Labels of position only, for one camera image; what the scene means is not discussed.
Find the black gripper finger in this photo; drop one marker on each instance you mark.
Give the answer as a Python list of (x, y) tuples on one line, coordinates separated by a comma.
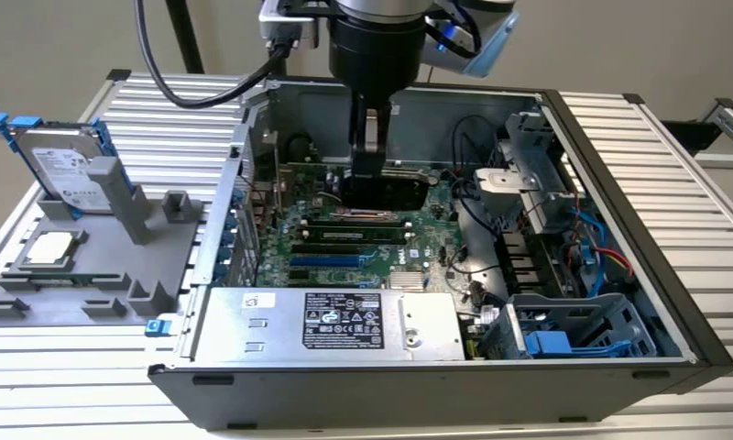
[(358, 137)]

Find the green graphics card black cooler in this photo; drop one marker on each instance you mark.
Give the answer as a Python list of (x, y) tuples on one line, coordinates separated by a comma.
[(397, 192)]

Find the CPU socket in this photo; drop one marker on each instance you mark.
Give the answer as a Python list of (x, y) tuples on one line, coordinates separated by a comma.
[(366, 212)]

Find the black RAM slot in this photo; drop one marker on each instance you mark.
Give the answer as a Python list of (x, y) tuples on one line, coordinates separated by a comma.
[(354, 222)]

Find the green RAM stick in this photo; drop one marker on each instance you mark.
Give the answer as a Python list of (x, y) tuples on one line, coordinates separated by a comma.
[(341, 235)]

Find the green motherboard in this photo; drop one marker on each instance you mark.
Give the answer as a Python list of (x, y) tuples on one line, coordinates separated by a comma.
[(430, 229)]

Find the black expansion slot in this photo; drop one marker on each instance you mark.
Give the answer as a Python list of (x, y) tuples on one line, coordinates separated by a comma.
[(329, 248)]

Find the blue expansion slot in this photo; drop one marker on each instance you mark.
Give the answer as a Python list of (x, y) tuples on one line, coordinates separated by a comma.
[(326, 261)]

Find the black stand pole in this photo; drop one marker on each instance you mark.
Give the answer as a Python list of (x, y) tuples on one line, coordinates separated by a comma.
[(185, 36)]

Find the silver finned heatsink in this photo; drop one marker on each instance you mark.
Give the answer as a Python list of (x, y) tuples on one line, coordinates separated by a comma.
[(409, 280)]

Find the silver power supply unit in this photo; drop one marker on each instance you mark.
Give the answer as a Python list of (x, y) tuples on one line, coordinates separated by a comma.
[(281, 339)]

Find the grey parts rack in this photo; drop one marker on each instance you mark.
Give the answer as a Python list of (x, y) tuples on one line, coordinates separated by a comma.
[(97, 247)]

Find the hard disk in blue carrier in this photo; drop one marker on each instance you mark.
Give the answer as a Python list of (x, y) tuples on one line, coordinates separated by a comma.
[(61, 169)]

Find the grey disk bay cage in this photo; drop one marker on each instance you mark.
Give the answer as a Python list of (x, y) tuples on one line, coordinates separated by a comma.
[(561, 304)]

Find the blue case latch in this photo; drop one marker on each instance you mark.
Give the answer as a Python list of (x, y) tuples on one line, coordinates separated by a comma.
[(153, 327)]

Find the blue disk carrier clip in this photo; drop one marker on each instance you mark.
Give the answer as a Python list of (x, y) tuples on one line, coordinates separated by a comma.
[(546, 344)]

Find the silver CPU chip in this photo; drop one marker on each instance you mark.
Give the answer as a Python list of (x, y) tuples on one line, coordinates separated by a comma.
[(49, 247)]

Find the open black PC case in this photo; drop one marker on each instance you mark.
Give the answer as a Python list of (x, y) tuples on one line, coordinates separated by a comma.
[(372, 399)]

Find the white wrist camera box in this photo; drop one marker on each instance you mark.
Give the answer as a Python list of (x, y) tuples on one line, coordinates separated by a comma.
[(454, 39)]

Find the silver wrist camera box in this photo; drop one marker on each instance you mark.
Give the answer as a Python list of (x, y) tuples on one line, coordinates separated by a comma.
[(289, 27)]

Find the grey metal drive bracket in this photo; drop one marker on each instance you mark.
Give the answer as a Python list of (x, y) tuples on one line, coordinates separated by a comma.
[(501, 181)]

